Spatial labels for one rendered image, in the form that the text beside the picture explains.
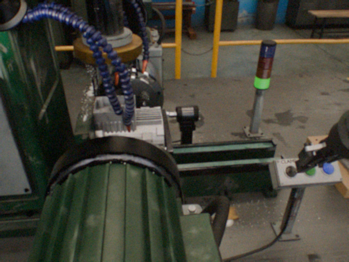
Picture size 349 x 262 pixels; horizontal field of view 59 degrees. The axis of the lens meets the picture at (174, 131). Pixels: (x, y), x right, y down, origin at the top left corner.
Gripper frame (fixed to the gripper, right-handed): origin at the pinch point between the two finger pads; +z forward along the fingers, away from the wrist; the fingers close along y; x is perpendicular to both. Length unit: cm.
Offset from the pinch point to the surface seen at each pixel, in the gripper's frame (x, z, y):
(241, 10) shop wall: -381, 381, -158
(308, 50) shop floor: -245, 316, -221
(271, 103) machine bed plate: -51, 77, -32
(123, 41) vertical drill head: -34, -2, 41
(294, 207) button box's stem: 8.0, 20.1, -4.7
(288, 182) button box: 2.8, 7.9, 1.3
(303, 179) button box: 2.3, 7.9, -2.7
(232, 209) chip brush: 5.7, 35.8, 9.3
